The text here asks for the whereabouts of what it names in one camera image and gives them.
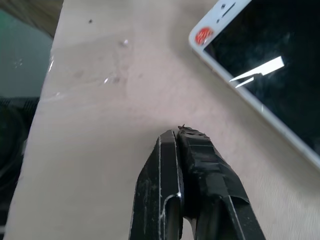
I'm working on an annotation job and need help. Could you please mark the clear plastic phone case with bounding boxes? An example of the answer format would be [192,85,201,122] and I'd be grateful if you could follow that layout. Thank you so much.
[37,29,141,111]

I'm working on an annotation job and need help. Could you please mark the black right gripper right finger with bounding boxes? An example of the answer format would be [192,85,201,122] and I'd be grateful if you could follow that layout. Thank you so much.
[176,125,266,240]

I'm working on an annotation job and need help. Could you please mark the red round sticker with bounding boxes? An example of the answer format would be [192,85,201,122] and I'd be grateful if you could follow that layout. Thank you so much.
[194,26,214,46]

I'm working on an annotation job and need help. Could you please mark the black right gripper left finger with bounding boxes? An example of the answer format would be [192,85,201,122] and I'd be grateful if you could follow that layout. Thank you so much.
[128,128,185,240]

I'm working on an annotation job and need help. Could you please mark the white smartphone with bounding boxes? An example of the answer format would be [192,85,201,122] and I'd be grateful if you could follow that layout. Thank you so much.
[188,0,320,166]

